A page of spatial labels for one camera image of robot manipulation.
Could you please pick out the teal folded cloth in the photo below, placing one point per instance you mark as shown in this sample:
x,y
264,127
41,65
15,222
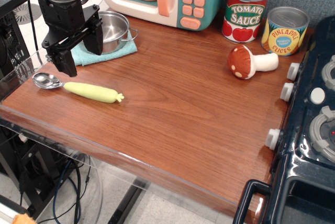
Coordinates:
x,y
83,57

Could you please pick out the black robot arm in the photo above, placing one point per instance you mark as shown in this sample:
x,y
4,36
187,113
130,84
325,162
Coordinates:
x,y
69,24

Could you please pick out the black table leg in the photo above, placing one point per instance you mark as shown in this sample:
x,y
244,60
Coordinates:
x,y
128,201

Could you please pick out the spoon with yellow-green handle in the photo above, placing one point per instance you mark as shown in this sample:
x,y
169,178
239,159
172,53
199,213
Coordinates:
x,y
94,92

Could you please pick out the small stainless steel pot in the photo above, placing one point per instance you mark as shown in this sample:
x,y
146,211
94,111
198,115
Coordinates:
x,y
116,31

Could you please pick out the plush brown mushroom toy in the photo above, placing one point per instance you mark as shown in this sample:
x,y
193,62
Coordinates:
x,y
244,64

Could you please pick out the tomato sauce can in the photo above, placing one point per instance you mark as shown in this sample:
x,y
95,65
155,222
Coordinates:
x,y
242,19

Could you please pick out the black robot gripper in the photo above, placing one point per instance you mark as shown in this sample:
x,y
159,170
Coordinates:
x,y
69,24

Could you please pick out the dark blue toy stove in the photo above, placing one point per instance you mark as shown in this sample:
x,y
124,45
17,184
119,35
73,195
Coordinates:
x,y
301,189

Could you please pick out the pineapple slices can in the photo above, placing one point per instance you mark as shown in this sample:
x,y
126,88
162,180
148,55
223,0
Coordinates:
x,y
284,30

